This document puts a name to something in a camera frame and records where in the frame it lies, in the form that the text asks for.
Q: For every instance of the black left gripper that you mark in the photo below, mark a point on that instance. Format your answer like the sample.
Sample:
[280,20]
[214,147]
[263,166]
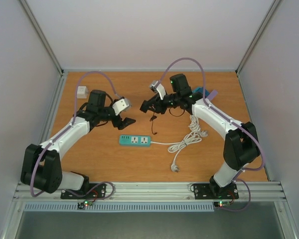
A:
[123,124]

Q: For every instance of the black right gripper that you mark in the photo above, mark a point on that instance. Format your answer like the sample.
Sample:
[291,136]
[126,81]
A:
[159,107]

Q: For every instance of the white tiger print plug adapter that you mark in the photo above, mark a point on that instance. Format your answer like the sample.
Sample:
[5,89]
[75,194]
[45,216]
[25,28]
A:
[82,92]

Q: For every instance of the black power adapter with cable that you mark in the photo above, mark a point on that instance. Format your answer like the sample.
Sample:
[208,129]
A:
[153,119]

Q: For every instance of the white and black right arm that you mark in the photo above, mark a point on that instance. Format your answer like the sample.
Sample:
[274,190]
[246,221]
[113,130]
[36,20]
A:
[241,146]

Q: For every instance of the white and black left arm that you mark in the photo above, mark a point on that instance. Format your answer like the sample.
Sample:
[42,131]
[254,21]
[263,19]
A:
[41,167]

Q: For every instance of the blue cube socket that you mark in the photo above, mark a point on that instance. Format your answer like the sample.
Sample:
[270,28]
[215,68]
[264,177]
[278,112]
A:
[202,90]

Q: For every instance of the teal power strip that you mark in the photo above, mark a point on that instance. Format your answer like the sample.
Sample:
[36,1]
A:
[135,140]

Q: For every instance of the purple power strip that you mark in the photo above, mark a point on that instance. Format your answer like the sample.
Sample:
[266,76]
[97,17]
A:
[212,95]

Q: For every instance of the left controller board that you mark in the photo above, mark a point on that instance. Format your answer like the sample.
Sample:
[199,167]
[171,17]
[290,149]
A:
[84,205]

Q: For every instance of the controller board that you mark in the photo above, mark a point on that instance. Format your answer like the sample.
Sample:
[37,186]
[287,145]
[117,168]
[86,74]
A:
[221,204]
[84,205]

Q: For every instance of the right controller board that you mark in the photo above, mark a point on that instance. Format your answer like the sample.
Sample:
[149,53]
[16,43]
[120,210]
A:
[221,204]

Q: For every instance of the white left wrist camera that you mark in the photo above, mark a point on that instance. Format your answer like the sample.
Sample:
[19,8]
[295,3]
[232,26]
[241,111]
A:
[121,105]

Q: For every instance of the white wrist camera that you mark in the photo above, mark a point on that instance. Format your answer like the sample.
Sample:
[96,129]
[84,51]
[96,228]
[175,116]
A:
[158,88]
[121,105]

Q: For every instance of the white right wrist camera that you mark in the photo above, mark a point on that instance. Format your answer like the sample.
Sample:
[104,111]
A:
[158,88]

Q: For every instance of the aluminium front rail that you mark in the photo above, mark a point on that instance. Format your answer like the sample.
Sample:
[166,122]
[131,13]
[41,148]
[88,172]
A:
[165,192]

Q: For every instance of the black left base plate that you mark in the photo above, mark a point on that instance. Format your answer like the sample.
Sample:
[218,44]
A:
[99,191]

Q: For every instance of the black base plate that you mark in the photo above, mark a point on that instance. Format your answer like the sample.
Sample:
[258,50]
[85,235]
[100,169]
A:
[99,191]
[202,191]

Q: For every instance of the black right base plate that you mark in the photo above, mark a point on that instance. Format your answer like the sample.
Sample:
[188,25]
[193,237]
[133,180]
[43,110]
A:
[202,191]

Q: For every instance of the slotted grey cable duct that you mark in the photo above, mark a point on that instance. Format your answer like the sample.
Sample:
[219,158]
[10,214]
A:
[120,207]

